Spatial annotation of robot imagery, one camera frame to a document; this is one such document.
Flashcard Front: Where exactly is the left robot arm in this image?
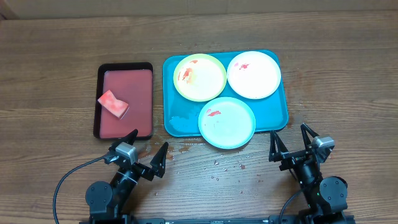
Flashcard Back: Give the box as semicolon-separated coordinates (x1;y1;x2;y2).
85;129;169;223

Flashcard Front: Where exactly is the pink sponge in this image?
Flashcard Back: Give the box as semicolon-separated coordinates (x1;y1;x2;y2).
97;90;129;119

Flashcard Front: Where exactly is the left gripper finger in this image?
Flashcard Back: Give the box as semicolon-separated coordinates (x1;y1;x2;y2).
109;129;138;150
150;142;169;178

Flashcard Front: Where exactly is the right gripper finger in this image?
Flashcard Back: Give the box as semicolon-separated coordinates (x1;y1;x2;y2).
269;130;289;161
300;123;318;148

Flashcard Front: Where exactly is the teal plastic tray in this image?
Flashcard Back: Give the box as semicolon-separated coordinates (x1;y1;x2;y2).
162;55;289;137

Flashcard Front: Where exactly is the yellow-green plate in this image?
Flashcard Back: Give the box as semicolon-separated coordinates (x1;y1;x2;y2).
173;54;227;102

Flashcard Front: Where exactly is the white pink plate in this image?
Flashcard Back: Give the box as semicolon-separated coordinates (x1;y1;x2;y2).
227;51;281;100

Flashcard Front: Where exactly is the black tray with pink water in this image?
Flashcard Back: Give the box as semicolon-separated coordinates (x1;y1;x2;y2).
93;62;154;140

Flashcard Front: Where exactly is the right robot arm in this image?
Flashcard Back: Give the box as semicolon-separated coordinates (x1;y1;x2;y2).
269;123;355;223

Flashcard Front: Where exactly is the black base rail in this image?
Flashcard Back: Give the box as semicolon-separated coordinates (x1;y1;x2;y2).
79;214;355;224

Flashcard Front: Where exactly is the light blue plate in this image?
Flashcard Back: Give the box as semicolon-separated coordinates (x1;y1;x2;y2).
198;97;256;149

